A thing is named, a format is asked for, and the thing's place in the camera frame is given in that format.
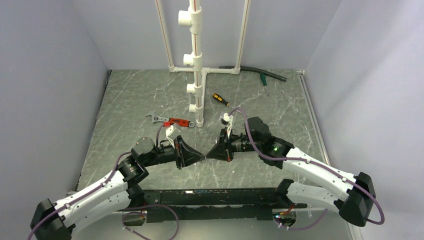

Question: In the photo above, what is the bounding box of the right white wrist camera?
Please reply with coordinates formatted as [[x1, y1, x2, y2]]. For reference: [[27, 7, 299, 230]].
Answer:
[[220, 112, 234, 136]]

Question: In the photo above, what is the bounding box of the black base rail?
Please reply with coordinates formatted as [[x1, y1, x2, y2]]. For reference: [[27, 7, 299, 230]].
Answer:
[[123, 187, 307, 223]]

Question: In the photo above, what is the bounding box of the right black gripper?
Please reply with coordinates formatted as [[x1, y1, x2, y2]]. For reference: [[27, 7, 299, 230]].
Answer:
[[206, 126, 262, 162]]

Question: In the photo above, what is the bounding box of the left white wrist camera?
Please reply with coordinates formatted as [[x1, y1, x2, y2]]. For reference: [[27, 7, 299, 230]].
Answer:
[[162, 121, 178, 148]]

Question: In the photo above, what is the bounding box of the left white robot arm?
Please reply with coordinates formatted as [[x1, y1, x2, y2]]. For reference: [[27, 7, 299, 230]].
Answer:
[[27, 135, 206, 240]]

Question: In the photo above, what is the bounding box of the green screwdriver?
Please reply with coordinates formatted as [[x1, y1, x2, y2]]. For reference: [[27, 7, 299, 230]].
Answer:
[[259, 72, 270, 97]]

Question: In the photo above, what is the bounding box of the red handled adjustable wrench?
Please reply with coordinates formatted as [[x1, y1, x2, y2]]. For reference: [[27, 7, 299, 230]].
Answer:
[[146, 111, 196, 128]]

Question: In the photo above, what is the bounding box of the black hose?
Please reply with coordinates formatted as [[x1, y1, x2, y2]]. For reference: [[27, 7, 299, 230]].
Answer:
[[219, 65, 287, 83]]

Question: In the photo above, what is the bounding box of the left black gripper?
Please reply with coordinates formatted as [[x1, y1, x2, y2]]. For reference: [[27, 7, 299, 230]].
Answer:
[[143, 135, 205, 170]]

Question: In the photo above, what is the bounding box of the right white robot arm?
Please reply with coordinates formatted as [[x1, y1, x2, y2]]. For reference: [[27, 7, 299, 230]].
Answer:
[[206, 117, 376, 227]]

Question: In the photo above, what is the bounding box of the yellow black screwdriver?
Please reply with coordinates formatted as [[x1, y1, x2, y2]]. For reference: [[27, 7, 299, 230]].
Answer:
[[212, 93, 232, 108]]

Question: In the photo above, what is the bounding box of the aluminium frame rail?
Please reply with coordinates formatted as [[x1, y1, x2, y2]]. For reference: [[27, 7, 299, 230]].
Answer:
[[52, 192, 364, 240]]

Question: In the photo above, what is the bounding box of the white PVC pipe frame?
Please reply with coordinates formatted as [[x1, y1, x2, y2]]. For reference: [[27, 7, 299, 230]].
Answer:
[[155, 0, 250, 128]]

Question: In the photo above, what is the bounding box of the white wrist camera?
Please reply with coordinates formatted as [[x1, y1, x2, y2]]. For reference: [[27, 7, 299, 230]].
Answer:
[[220, 112, 234, 136], [162, 121, 178, 148]]

